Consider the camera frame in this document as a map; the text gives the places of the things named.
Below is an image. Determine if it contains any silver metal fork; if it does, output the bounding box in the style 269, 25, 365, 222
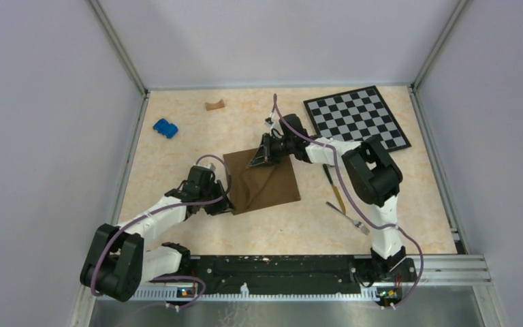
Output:
326, 202, 370, 236

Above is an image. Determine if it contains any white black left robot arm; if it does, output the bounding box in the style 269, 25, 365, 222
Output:
80, 164, 234, 302

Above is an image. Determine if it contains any green wooden handled knife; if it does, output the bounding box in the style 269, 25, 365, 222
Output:
322, 164, 347, 214

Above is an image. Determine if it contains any small wooden arch block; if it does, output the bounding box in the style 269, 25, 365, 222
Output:
204, 99, 225, 111

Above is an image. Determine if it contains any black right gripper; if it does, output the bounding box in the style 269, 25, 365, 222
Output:
249, 134, 294, 169

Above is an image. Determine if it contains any brown fabric napkin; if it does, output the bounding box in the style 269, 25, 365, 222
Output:
223, 149, 301, 215

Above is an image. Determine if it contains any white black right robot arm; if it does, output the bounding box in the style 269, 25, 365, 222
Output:
248, 114, 405, 281

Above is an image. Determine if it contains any blue toy car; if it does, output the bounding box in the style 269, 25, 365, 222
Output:
153, 118, 178, 139

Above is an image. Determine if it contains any aluminium frame rail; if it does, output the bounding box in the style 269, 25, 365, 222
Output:
80, 255, 492, 303

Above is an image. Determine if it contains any black white checkerboard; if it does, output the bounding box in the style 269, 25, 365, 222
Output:
303, 86, 411, 152

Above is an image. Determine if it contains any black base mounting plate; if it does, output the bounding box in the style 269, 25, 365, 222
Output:
174, 255, 417, 296

